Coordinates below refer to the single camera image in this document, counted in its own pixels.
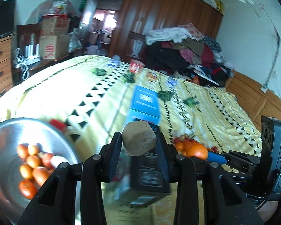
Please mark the brown wooden wardrobe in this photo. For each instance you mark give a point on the brown wooden wardrobe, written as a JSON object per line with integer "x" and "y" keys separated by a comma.
{"x": 141, "y": 16}

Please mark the silver metal basin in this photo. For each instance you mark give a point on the silver metal basin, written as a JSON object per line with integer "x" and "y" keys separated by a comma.
{"x": 17, "y": 131}

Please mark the black printed box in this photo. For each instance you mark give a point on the black printed box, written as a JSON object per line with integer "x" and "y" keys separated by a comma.
{"x": 146, "y": 178}

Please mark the red instant noodle cup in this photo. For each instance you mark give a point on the red instant noodle cup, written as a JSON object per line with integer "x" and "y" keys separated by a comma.
{"x": 135, "y": 66}

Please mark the blue green printed box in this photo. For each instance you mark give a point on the blue green printed box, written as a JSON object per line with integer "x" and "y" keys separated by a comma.
{"x": 144, "y": 106}

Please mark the small orange in basin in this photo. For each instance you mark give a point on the small orange in basin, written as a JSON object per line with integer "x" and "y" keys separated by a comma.
{"x": 27, "y": 189}

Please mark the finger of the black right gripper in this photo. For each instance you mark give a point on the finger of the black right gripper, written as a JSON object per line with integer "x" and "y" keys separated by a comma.
{"x": 216, "y": 157}

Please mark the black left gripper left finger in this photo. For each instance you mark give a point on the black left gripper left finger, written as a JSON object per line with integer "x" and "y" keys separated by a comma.
{"x": 55, "y": 201}

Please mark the green leafy vegetable right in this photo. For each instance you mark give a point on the green leafy vegetable right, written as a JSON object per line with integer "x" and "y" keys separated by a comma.
{"x": 191, "y": 101}

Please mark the beige sugarcane chunk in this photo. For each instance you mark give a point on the beige sugarcane chunk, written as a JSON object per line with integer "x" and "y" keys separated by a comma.
{"x": 138, "y": 138}

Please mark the large orange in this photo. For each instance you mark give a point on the large orange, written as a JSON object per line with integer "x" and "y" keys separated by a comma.
{"x": 198, "y": 151}

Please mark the wooden drawer dresser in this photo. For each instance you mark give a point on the wooden drawer dresser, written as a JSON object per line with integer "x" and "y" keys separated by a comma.
{"x": 6, "y": 80}

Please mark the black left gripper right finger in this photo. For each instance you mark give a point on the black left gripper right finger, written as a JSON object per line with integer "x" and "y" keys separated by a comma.
{"x": 223, "y": 200}

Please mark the pile of clothes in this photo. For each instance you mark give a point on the pile of clothes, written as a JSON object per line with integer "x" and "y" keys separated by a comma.
{"x": 185, "y": 51}

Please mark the green leafy vegetable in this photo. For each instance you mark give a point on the green leafy vegetable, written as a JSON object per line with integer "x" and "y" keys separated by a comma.
{"x": 165, "y": 95}
{"x": 191, "y": 101}

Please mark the wooden headboard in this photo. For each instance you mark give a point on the wooden headboard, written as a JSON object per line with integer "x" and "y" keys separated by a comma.
{"x": 250, "y": 97}

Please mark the yellow patterned bedspread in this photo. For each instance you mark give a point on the yellow patterned bedspread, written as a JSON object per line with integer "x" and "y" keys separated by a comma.
{"x": 93, "y": 101}

